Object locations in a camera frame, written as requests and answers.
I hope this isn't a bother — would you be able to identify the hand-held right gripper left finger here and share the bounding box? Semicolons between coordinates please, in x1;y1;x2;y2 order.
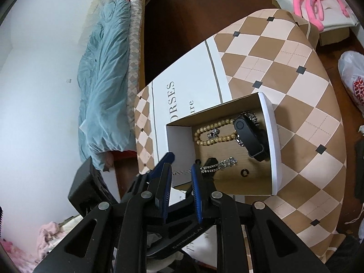
34;152;174;273

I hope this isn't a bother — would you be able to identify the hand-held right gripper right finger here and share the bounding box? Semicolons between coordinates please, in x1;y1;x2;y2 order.
191;158;330;273

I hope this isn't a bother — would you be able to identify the thin silver chain bracelet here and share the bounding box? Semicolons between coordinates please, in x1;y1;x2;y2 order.
173;156;238;176

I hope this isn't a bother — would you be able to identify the wooden bead bracelet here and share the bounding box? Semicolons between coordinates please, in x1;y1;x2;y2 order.
194;119;238;146

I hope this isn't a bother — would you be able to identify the black smartwatch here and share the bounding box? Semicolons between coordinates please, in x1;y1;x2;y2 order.
234;115;268;162

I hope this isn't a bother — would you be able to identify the thick silver chain bracelet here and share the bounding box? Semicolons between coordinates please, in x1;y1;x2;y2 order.
235;111;260;147

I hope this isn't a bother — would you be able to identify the white cardboard box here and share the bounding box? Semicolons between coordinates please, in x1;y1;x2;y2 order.
165;92;282;196

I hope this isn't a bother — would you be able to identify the red bed base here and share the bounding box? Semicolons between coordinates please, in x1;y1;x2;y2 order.
112;149;137;160

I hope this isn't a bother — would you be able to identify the pink fuzzy cloth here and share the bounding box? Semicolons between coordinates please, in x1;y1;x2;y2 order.
0;221;67;268

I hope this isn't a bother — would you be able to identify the teal blanket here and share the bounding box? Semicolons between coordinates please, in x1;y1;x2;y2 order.
77;0;143;171

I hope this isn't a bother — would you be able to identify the checkered printed tablecloth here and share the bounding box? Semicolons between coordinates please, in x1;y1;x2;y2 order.
134;8;347;259

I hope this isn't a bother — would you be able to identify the dark fuzzy cloth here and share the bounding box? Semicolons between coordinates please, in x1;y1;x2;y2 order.
320;229;363;273

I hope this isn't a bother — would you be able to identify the black flat object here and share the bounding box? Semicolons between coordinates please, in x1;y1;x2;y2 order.
354;142;364;200

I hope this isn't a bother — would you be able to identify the white plastic bag red print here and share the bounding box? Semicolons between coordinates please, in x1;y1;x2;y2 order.
338;51;364;109

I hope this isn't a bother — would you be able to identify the brown cardboard box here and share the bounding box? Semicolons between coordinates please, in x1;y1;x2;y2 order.
318;26;351;46

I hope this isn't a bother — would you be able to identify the pink plush toy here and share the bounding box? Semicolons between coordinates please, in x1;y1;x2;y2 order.
293;0;354;31

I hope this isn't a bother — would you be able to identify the white cable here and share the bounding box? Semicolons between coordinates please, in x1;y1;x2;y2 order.
345;205;364;225

